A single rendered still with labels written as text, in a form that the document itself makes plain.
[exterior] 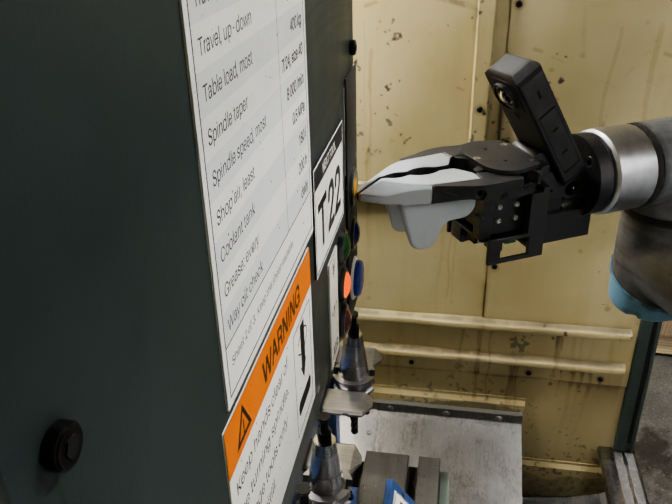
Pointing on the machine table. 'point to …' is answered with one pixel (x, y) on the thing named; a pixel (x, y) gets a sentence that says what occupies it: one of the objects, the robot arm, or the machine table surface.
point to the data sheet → (249, 161)
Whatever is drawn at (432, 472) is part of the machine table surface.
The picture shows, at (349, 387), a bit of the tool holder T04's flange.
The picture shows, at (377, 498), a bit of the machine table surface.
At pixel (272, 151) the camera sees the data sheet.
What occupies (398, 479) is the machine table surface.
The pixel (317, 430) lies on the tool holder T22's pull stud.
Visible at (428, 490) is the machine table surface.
